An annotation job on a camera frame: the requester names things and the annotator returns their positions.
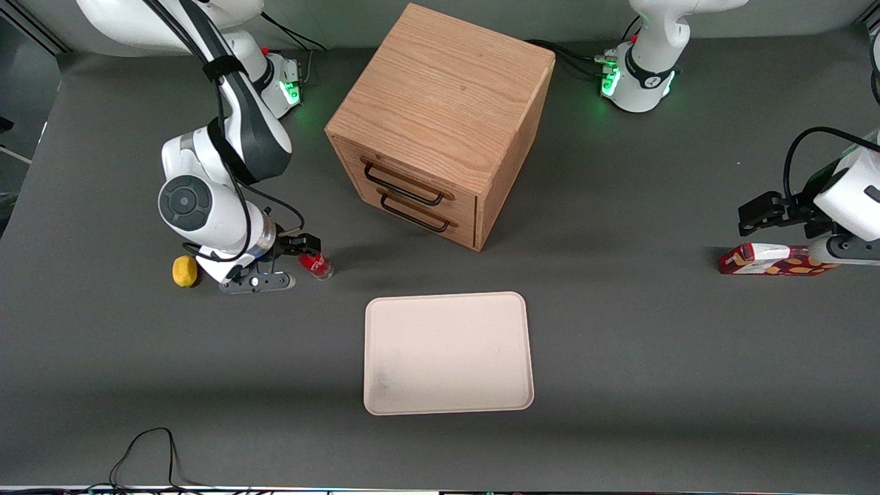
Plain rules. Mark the wooden upper drawer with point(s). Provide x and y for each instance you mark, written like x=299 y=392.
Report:
x=464 y=201

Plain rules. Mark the cream plastic tray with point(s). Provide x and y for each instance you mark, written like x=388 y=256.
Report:
x=447 y=354

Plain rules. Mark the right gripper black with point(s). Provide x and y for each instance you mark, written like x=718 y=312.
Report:
x=287 y=245

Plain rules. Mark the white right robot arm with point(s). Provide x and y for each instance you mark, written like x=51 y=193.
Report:
x=254 y=130

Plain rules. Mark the red soda can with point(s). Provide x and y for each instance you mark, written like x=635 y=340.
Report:
x=320 y=267

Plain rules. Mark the black frame rail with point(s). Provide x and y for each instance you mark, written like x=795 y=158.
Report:
x=34 y=33

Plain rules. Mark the wooden drawer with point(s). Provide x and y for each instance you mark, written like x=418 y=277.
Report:
x=466 y=234
x=464 y=201

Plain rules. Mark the wooden lower drawer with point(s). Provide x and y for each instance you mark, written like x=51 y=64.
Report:
x=466 y=234

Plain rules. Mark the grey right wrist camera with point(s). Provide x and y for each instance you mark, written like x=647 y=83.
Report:
x=265 y=282

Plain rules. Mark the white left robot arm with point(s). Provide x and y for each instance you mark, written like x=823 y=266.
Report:
x=646 y=75

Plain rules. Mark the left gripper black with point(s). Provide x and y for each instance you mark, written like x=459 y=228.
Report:
x=801 y=212

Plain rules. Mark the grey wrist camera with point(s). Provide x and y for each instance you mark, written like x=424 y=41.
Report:
x=265 y=282
x=852 y=251

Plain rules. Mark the wooden drawer cabinet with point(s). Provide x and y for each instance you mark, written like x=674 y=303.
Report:
x=447 y=89

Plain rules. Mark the red snack carton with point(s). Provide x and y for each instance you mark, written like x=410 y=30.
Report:
x=756 y=265

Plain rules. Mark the yellow lemon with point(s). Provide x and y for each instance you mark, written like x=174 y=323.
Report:
x=184 y=271

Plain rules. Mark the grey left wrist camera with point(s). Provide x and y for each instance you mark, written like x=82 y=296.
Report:
x=852 y=251

